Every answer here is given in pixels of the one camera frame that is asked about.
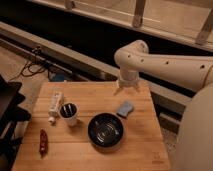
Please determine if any black chair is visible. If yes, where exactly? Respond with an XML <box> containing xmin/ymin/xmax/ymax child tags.
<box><xmin>0</xmin><ymin>74</ymin><xmax>31</xmax><ymax>171</ymax></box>

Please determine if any blue object on floor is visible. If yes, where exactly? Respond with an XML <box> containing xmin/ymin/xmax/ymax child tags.
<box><xmin>49</xmin><ymin>73</ymin><xmax>65</xmax><ymax>82</ymax></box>

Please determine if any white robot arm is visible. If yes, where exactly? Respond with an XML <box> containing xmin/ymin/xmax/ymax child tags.
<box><xmin>114</xmin><ymin>40</ymin><xmax>213</xmax><ymax>171</ymax></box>

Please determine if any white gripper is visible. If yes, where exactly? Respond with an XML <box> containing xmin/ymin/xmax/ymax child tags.
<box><xmin>114</xmin><ymin>76</ymin><xmax>140</xmax><ymax>95</ymax></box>

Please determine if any white cup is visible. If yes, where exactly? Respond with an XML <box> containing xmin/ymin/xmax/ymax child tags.
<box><xmin>60</xmin><ymin>103</ymin><xmax>77</xmax><ymax>126</ymax></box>

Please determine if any dark ceramic bowl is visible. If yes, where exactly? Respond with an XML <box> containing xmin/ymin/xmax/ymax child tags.
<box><xmin>88</xmin><ymin>113</ymin><xmax>124</xmax><ymax>148</ymax></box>

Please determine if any red pocket knife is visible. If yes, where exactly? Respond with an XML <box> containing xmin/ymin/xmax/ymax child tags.
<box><xmin>39</xmin><ymin>129</ymin><xmax>48</xmax><ymax>156</ymax></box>

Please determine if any white tube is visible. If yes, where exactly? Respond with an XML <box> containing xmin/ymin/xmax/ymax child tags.
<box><xmin>48</xmin><ymin>92</ymin><xmax>63</xmax><ymax>125</ymax></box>

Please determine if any black cable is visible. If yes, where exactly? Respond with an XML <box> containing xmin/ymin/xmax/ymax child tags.
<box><xmin>9</xmin><ymin>59</ymin><xmax>51</xmax><ymax>82</ymax></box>

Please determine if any blue sponge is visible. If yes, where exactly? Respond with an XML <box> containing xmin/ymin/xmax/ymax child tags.
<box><xmin>116</xmin><ymin>101</ymin><xmax>134</xmax><ymax>118</ymax></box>

